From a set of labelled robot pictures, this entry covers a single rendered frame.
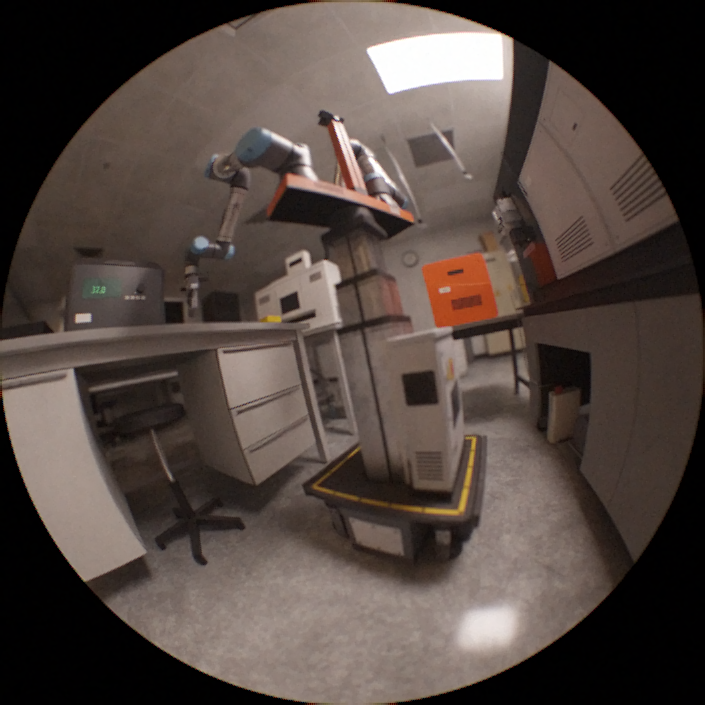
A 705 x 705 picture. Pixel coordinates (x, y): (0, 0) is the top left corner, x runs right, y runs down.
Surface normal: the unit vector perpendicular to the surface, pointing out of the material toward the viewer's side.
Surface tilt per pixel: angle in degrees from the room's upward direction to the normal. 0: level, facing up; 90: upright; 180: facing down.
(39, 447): 90
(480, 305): 90
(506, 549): 0
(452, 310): 90
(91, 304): 90
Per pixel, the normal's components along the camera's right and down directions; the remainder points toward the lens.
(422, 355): -0.54, 0.13
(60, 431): 0.89, -0.18
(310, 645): -0.20, -0.98
